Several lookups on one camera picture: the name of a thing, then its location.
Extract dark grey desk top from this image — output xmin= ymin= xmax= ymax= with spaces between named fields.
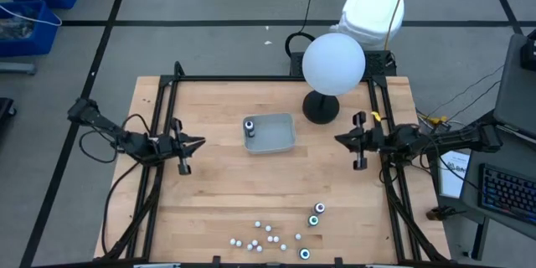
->
xmin=459 ymin=121 xmax=536 ymax=242

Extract black backlit keyboard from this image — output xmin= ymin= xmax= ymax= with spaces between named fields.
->
xmin=478 ymin=162 xmax=536 ymax=226

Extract brown and black clamp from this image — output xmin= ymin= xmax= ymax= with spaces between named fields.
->
xmin=425 ymin=205 xmax=464 ymax=222

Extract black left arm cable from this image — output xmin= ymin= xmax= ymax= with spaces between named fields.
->
xmin=78 ymin=112 xmax=152 ymax=164

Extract long thick black cable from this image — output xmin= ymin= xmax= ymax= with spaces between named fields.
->
xmin=100 ymin=161 xmax=142 ymax=256

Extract dark grey desk panel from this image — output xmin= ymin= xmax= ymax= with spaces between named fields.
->
xmin=492 ymin=33 xmax=536 ymax=140

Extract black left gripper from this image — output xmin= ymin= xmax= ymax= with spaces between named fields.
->
xmin=155 ymin=117 xmax=207 ymax=176

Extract white plastic bucket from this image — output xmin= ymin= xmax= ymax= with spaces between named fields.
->
xmin=329 ymin=0 xmax=406 ymax=51

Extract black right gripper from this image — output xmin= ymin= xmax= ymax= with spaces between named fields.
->
xmin=334 ymin=111 xmax=389 ymax=172

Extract white printed paper sheet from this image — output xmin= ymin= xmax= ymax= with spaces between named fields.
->
xmin=437 ymin=149 xmax=472 ymax=199

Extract grey metal bar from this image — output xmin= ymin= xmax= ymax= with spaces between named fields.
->
xmin=0 ymin=62 xmax=37 ymax=76

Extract yellow hanging cable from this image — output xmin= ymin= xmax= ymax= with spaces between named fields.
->
xmin=384 ymin=0 xmax=415 ymax=51

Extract white globe lamp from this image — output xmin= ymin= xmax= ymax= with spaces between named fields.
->
xmin=301 ymin=32 xmax=367 ymax=126

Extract thin black floor cables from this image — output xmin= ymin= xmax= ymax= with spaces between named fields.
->
xmin=416 ymin=64 xmax=506 ymax=123

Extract black looped floor cable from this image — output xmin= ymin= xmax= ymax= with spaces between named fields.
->
xmin=285 ymin=0 xmax=320 ymax=59

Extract grey plastic bin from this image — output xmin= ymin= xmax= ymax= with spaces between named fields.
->
xmin=241 ymin=111 xmax=297 ymax=155

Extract black desk device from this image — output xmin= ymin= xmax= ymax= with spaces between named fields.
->
xmin=519 ymin=28 xmax=536 ymax=72

